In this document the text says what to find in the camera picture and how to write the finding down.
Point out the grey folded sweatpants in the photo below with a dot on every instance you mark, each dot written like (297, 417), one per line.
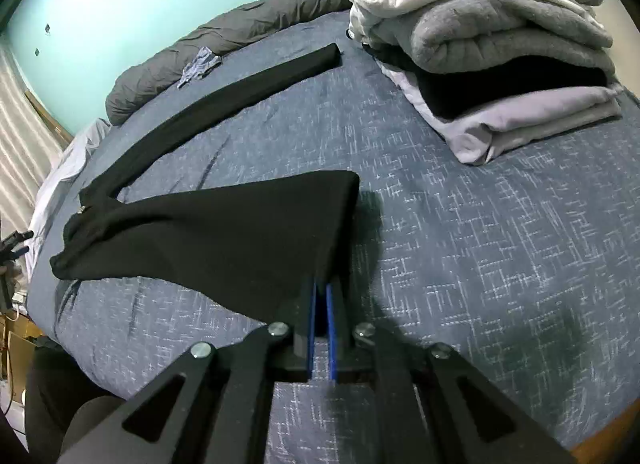
(455, 36)

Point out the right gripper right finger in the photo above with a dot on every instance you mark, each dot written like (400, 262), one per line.
(431, 404)

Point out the blue patterned bed sheet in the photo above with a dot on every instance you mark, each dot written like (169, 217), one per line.
(528, 265)

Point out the striped beige curtain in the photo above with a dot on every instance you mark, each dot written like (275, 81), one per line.
(28, 149)

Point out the lavender folded garment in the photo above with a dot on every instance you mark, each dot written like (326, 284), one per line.
(478, 136)

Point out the small blue crumpled cloth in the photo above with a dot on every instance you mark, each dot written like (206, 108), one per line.
(202, 63)

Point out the light grey blanket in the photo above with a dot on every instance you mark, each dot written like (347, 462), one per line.
(57, 184)

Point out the black folded garment in pile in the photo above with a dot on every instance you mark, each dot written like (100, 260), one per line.
(454, 94)

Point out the dark grey rolled duvet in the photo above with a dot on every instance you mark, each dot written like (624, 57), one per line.
(230, 31)

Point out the person's left forearm sleeve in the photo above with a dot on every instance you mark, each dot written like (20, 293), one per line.
(62, 403)

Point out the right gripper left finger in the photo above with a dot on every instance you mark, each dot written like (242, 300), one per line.
(211, 405)

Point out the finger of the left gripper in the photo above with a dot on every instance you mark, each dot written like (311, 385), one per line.
(15, 254)
(22, 236)

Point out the cardboard box on floor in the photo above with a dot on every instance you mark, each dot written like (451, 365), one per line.
(18, 338)

